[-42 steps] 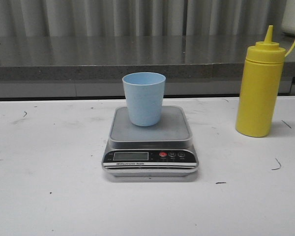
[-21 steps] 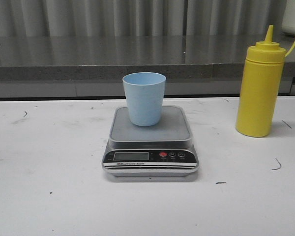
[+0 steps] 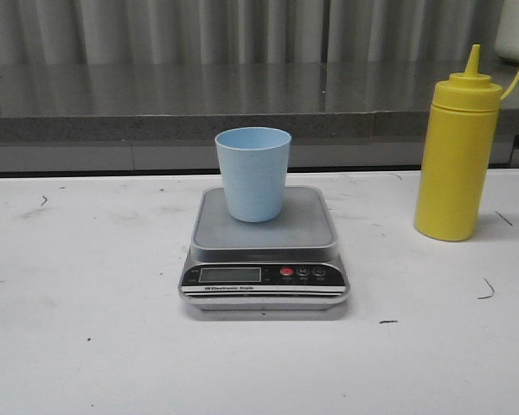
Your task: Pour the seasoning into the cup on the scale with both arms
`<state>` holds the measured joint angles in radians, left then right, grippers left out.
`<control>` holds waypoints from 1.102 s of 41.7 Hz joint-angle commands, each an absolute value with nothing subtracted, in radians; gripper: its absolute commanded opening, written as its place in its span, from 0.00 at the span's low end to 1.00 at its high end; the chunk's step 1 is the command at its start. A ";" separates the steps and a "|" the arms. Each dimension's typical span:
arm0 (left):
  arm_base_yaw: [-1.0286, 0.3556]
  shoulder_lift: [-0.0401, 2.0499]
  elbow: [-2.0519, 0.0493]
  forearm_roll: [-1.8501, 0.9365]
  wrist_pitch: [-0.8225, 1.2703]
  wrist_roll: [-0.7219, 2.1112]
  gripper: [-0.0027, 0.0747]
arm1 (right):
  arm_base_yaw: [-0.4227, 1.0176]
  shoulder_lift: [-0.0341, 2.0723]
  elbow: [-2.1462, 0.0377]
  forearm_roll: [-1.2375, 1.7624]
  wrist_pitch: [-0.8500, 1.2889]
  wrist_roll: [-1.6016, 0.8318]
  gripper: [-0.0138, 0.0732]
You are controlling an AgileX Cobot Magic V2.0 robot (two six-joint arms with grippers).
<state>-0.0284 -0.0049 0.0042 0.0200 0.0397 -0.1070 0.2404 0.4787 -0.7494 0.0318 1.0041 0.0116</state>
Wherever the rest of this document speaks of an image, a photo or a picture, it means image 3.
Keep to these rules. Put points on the light blue plastic cup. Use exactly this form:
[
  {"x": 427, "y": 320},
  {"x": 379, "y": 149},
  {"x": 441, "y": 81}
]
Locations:
[{"x": 253, "y": 163}]

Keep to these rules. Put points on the white container on ledge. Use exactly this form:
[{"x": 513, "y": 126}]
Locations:
[{"x": 507, "y": 40}]

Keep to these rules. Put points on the silver electronic kitchen scale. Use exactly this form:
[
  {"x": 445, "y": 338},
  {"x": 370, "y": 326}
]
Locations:
[{"x": 285, "y": 268}]

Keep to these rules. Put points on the grey stone counter ledge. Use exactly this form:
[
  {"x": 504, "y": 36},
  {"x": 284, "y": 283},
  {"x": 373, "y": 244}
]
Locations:
[{"x": 141, "y": 118}]

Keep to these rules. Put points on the yellow squeeze bottle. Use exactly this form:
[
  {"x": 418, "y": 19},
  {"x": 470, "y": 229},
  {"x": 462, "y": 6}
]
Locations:
[{"x": 460, "y": 132}]

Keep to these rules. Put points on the white pleated curtain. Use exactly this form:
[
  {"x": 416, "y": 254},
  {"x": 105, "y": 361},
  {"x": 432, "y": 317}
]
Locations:
[{"x": 242, "y": 32}]

